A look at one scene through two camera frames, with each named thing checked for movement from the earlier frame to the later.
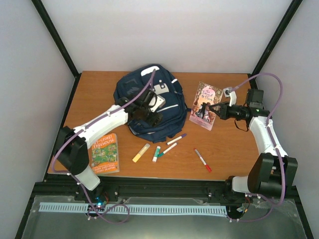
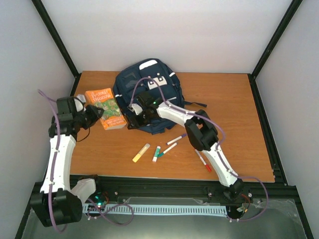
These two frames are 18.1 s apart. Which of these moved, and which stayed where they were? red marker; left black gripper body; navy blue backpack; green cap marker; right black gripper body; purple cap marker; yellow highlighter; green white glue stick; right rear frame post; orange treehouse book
Moved: right black gripper body; navy blue backpack; orange treehouse book; left black gripper body
Stayed: right rear frame post; red marker; green white glue stick; green cap marker; purple cap marker; yellow highlighter
